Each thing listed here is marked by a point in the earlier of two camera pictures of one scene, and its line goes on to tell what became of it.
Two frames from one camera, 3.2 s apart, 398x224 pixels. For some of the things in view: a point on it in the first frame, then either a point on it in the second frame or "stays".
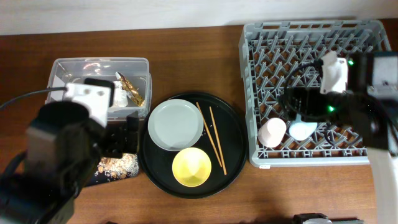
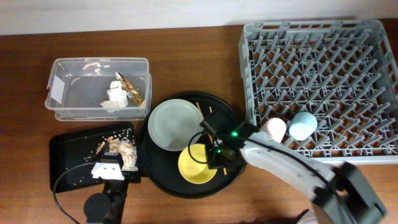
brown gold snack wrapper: (131, 91) stays
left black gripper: (119, 134) to (133, 177)
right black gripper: (310, 97) to (212, 162)
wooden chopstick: (201, 112) stays
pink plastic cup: (271, 133) stays
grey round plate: (175, 124) stays
